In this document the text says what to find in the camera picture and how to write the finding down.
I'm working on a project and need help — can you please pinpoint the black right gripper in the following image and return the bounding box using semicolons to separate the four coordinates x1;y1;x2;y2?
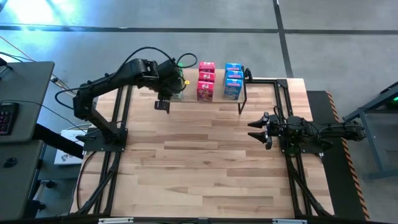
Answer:
248;111;312;151

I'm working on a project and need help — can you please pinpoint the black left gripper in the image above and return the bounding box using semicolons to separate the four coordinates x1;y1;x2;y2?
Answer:
154;58;186;114

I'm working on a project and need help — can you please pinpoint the red Froot Loops cereal box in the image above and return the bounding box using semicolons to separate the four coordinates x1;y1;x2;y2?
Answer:
198;61;216;74
196;80;215;103
198;70;216;83

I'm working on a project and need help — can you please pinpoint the blue Rice Krispies cereal box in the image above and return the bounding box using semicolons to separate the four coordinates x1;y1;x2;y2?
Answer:
224;70;244;80
224;62;243;72
223;77;244;101

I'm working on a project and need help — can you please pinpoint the wooden shelf with black legs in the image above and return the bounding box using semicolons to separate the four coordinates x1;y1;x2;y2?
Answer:
161;67;249;115

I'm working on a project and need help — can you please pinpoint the black hazard-striped floor mat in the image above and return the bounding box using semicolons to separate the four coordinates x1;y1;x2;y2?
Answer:
306;90;371;222

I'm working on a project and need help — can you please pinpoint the white cardboard box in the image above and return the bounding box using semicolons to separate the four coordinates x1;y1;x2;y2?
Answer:
53;129;87;166

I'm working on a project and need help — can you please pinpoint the black desk support beam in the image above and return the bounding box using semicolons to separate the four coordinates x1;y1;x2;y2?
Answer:
32;123;86;160

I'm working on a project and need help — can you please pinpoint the grey desk top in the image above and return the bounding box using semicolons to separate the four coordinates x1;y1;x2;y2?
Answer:
0;61;56;144
0;139;45;221

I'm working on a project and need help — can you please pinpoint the black backlit keyboard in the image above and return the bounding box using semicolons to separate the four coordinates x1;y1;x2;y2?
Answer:
0;101;21;136

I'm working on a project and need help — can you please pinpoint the black computer mouse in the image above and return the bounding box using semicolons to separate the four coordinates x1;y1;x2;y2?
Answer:
2;157;18;169

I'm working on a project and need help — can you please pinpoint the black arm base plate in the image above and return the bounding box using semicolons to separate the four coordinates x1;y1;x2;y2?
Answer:
83;128;129;153
278;129;325;154

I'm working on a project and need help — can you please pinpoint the black aluminium table frame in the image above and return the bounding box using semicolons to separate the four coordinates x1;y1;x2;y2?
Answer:
70;76;335;218

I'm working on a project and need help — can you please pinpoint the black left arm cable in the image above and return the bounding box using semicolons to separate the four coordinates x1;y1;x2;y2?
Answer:
116;45;198;75

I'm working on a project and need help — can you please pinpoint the silver metal bracket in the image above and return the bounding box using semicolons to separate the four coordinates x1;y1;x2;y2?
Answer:
98;217;134;224
272;218;308;224

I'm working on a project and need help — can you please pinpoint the thin yellow cable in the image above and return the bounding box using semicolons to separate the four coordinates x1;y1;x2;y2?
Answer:
0;35;35;63

